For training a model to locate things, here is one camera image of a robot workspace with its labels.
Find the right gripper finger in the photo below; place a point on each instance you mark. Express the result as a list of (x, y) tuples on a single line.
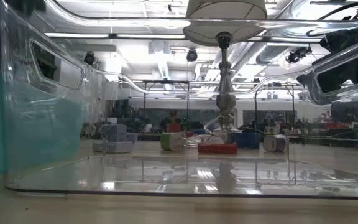
[(308, 80), (353, 71)]

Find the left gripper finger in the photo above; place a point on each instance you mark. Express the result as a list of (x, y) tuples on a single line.
[(43, 63)]

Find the blue plastic block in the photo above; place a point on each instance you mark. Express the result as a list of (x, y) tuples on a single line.
[(245, 140)]

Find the blue wall charger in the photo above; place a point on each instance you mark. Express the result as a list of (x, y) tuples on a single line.
[(113, 133)]

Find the white digital clock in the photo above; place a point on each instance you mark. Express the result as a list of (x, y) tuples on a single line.
[(112, 147)]

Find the red digital clock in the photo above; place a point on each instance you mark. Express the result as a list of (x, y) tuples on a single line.
[(217, 148)]

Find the red plastic bar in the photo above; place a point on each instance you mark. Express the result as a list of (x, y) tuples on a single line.
[(189, 134)]

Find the green wall charger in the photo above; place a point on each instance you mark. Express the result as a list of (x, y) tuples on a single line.
[(171, 141)]

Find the black monitor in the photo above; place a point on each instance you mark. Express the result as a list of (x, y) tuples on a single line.
[(346, 111)]

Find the white shade silver table lamp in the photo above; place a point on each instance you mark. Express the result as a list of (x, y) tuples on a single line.
[(225, 102)]

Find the person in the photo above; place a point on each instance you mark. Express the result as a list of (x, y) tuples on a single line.
[(148, 126), (173, 115)]

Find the clear plastic bin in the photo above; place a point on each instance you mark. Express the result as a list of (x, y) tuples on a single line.
[(166, 177)]

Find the black aluminium table frame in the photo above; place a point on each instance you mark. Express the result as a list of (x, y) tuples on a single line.
[(337, 141)]

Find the purple wall charger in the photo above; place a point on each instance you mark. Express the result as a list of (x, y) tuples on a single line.
[(275, 143)]

